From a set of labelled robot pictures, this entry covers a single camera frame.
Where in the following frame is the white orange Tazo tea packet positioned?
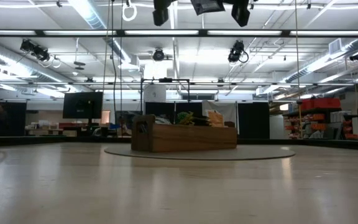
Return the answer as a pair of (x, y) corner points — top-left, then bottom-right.
(206, 110), (226, 128)

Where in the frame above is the wooden tea organizer box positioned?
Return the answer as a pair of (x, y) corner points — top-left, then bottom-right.
(131, 114), (238, 153)

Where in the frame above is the black overhead light bar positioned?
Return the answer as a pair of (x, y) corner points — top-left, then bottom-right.
(0, 29), (358, 39)

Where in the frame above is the distant overhead light bar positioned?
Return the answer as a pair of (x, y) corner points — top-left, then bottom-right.
(0, 81), (358, 87)

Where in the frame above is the black partition panel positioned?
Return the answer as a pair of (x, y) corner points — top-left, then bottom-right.
(0, 101), (27, 136)
(144, 101), (203, 122)
(237, 101), (270, 140)

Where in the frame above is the white hanging cloth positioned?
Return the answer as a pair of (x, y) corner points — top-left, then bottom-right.
(201, 100), (237, 125)

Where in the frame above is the black monitor on stand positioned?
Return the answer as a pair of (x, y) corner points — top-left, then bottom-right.
(62, 91), (104, 119)

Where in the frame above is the red bin shelf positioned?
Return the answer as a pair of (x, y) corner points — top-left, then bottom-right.
(283, 97), (358, 141)

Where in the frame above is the yellow pole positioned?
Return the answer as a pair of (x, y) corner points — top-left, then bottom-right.
(296, 99), (304, 140)

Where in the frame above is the round beige mat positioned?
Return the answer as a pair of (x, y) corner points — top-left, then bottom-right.
(103, 144), (296, 161)

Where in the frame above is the low cluttered bench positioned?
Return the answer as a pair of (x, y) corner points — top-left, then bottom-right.
(25, 119), (117, 138)

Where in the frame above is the white cable ring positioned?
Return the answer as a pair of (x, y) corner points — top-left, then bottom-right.
(122, 1), (138, 22)

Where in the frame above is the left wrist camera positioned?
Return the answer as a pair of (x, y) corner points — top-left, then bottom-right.
(190, 0), (226, 16)

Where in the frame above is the black ceiling-mounted camera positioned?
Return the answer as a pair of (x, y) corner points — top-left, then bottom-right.
(152, 48), (167, 62)
(227, 39), (250, 64)
(19, 39), (51, 62)

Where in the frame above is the black tubular stand frame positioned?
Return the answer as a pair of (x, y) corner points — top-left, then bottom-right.
(140, 77), (191, 116)

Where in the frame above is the black aluminium table frame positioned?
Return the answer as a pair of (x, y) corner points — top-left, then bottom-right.
(0, 134), (358, 152)

